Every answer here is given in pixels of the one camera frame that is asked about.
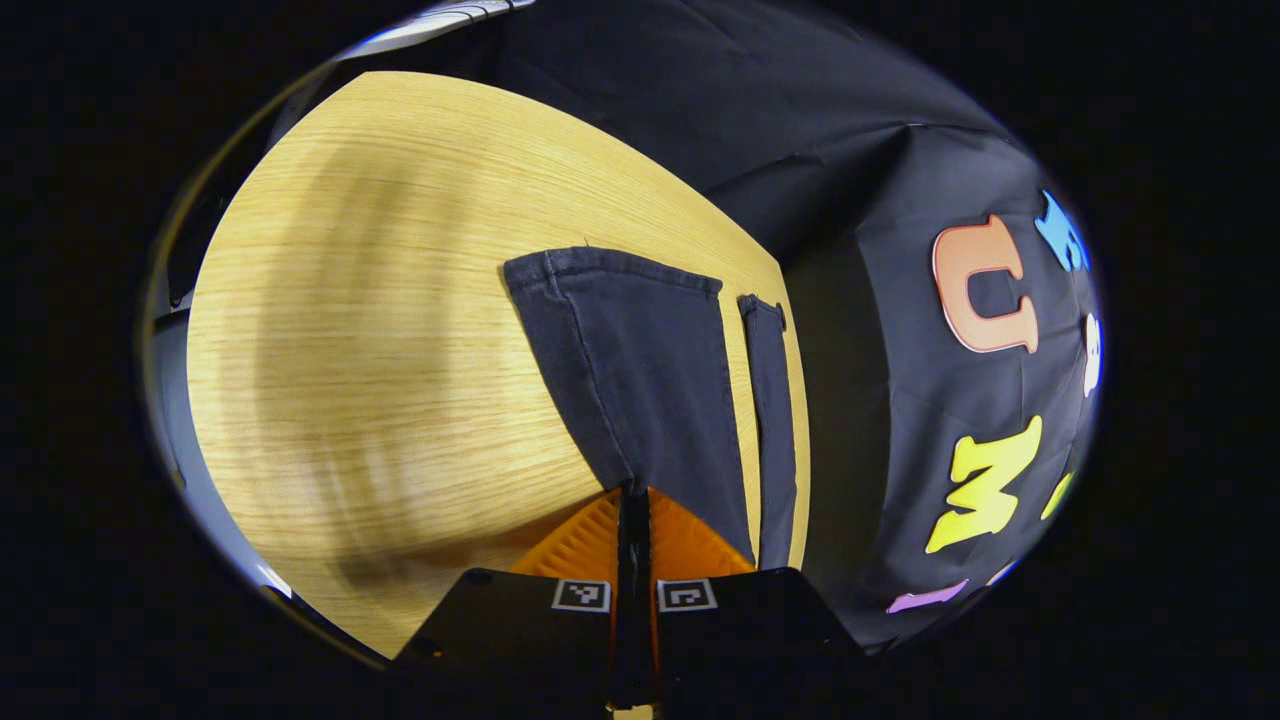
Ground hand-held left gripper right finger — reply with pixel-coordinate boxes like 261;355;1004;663
635;487;867;717

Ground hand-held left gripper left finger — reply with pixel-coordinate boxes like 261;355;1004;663
390;487;637;716

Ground dark grey jeans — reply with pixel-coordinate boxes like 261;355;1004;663
502;245;802;573

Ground black backdrop cloth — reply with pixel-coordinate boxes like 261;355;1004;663
500;0;1103;653

